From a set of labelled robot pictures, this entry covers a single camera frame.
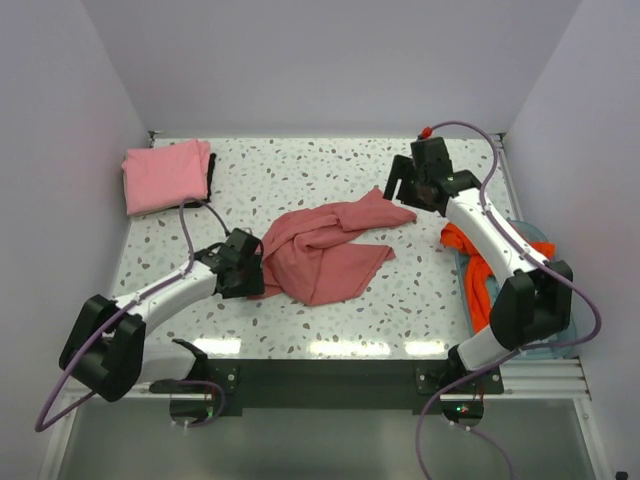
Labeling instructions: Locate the folded pink t shirt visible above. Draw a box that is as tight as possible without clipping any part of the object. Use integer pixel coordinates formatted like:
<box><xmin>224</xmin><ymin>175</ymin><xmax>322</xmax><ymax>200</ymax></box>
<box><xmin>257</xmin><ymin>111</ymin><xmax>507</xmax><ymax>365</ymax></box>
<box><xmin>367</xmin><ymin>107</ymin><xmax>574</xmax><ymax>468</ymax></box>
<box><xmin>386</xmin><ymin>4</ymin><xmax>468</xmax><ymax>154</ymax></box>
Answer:
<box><xmin>122</xmin><ymin>139</ymin><xmax>211</xmax><ymax>216</ymax></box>

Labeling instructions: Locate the dusty red t shirt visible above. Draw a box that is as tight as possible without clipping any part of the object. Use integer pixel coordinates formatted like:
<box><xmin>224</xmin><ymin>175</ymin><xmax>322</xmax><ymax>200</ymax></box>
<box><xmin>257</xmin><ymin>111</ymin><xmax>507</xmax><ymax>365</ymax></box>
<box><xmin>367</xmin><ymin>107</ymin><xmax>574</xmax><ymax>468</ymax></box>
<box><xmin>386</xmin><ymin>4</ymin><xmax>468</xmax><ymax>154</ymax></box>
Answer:
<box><xmin>252</xmin><ymin>188</ymin><xmax>417</xmax><ymax>306</ymax></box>

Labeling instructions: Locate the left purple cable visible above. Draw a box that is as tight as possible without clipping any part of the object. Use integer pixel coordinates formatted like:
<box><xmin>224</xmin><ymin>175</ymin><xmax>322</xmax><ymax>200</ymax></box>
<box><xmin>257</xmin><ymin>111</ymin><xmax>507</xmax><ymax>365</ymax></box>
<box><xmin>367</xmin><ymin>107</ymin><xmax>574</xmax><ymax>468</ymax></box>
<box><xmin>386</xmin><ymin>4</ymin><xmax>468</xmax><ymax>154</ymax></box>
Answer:
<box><xmin>33</xmin><ymin>197</ymin><xmax>236</xmax><ymax>432</ymax></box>

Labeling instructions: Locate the orange t shirt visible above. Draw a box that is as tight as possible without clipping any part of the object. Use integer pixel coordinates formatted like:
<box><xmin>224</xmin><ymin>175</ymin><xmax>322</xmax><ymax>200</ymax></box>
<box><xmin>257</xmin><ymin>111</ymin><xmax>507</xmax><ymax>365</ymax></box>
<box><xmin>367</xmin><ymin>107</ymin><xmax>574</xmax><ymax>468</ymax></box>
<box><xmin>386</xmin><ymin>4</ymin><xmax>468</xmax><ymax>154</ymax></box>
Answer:
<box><xmin>439</xmin><ymin>222</ymin><xmax>557</xmax><ymax>336</ymax></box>

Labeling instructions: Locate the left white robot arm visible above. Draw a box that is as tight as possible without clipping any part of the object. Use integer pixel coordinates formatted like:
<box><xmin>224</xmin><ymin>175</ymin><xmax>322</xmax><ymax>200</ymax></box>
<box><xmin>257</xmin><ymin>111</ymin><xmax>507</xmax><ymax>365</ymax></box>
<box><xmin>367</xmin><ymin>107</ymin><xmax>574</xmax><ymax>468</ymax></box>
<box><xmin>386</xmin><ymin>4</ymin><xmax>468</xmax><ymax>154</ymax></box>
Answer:
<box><xmin>59</xmin><ymin>229</ymin><xmax>265</xmax><ymax>402</ymax></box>

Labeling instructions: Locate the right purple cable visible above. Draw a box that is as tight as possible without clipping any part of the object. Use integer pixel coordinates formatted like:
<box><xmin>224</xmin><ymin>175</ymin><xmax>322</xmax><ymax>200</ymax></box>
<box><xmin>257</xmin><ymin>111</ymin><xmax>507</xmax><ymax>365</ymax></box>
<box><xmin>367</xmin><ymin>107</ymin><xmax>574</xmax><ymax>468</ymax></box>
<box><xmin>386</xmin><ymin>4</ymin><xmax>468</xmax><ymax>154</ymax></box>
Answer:
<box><xmin>417</xmin><ymin>119</ymin><xmax>604</xmax><ymax>480</ymax></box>

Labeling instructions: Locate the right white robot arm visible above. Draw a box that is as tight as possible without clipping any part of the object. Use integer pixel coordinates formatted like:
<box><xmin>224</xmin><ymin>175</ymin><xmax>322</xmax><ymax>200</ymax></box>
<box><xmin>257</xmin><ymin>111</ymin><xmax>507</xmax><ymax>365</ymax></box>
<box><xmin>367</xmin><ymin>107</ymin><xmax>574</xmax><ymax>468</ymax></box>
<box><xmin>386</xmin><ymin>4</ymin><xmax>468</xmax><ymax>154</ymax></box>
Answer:
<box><xmin>383</xmin><ymin>137</ymin><xmax>573</xmax><ymax>393</ymax></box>

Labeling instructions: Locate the clear teal plastic bin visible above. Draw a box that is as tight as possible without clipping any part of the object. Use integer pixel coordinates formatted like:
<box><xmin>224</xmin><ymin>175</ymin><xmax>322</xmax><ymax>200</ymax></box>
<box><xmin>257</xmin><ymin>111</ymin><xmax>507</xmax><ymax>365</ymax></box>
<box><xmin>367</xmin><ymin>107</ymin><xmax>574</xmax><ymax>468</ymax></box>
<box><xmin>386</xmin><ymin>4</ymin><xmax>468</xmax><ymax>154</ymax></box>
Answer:
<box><xmin>451</xmin><ymin>219</ymin><xmax>577</xmax><ymax>360</ymax></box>

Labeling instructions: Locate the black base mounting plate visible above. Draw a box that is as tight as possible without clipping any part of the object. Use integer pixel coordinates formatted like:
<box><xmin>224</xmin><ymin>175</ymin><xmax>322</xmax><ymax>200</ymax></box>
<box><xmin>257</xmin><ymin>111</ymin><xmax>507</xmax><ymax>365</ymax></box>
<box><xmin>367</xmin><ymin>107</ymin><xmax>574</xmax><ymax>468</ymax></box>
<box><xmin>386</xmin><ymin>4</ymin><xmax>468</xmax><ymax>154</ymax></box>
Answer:
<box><xmin>148</xmin><ymin>357</ymin><xmax>505</xmax><ymax>419</ymax></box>

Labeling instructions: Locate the folded black t shirt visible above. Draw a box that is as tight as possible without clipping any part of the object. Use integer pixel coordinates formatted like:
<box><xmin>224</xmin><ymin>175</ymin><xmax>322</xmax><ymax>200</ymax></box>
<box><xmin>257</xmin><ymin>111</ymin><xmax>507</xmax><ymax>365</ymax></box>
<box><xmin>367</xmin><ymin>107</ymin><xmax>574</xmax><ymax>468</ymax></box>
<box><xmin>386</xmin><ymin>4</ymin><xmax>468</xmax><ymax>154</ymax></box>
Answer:
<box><xmin>205</xmin><ymin>153</ymin><xmax>217</xmax><ymax>203</ymax></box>

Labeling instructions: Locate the aluminium frame rail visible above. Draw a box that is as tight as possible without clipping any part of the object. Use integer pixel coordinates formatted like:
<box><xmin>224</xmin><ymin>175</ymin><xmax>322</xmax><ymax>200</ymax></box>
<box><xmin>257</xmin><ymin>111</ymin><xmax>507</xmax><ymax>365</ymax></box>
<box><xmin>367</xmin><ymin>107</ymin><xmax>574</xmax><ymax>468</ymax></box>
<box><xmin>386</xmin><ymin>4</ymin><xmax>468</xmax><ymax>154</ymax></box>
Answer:
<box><xmin>62</xmin><ymin>357</ymin><xmax>594</xmax><ymax>401</ymax></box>

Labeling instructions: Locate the purple cable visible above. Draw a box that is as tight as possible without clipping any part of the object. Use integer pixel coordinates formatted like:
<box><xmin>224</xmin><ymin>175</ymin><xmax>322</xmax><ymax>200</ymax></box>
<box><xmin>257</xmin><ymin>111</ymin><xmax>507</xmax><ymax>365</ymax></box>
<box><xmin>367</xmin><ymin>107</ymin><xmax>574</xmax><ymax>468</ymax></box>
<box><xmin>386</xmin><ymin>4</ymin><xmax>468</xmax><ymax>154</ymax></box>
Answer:
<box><xmin>417</xmin><ymin>119</ymin><xmax>604</xmax><ymax>480</ymax></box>
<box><xmin>33</xmin><ymin>197</ymin><xmax>236</xmax><ymax>432</ymax></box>

